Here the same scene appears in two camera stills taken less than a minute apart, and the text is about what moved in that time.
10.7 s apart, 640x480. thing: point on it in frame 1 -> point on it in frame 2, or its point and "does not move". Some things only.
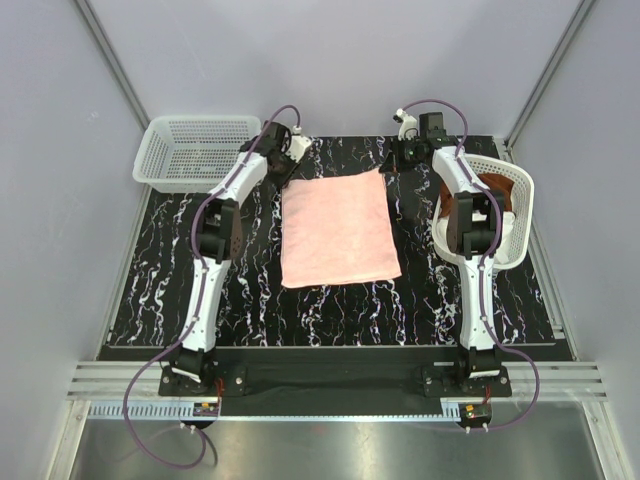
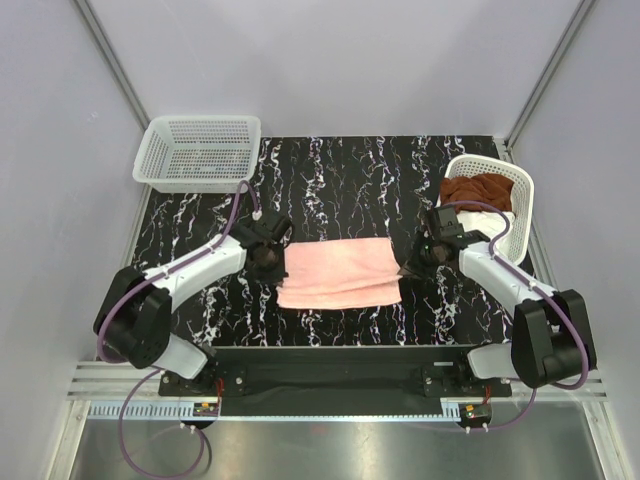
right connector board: [474, 412] does not move
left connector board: [206, 409] does not move
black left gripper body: [284, 170] -> [273, 270]
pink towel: [337, 229] -> [340, 273]
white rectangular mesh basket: [191, 153] does not move
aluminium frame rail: [140, 381] does not move
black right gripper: [389, 165] -> [422, 239]
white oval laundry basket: [523, 207] does not move
